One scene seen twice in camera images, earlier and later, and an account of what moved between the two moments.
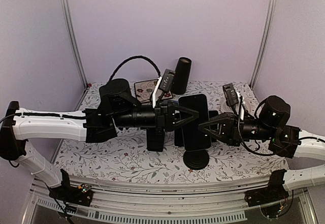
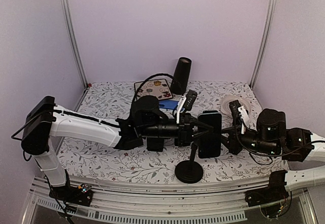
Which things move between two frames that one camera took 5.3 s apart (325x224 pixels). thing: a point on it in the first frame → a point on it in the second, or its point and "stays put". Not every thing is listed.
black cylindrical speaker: (180, 79) stays put
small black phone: (155, 137) stays put
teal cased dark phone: (193, 138) → (209, 143)
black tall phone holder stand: (196, 160) → (190, 171)
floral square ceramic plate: (144, 92) stays put
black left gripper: (165, 115) → (186, 129)
